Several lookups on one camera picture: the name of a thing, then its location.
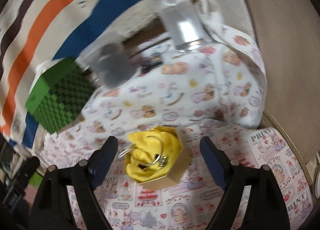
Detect silver bangle bracelet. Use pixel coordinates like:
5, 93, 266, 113
118, 135, 165, 172

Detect gold hexagonal jewelry box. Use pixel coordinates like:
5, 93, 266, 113
124, 126, 191, 190

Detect strawberry print cloth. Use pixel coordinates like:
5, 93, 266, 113
35, 115, 313, 229

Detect green checkered box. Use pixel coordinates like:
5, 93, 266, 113
25, 57, 94, 133

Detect yellow cloth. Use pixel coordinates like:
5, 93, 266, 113
125, 129, 181, 183

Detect silver charm earrings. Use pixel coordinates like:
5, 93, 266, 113
158, 156, 168, 169

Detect baby bear print cloth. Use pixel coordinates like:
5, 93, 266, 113
39, 24, 268, 145

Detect frosted plastic container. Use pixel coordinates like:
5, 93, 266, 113
76, 31, 136, 90

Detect striped canvas tote bag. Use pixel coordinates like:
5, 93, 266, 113
1, 0, 155, 150

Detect black lighter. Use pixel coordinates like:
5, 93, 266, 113
141, 61, 163, 74

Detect clear pump bottle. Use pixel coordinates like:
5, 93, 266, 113
152, 0, 212, 51

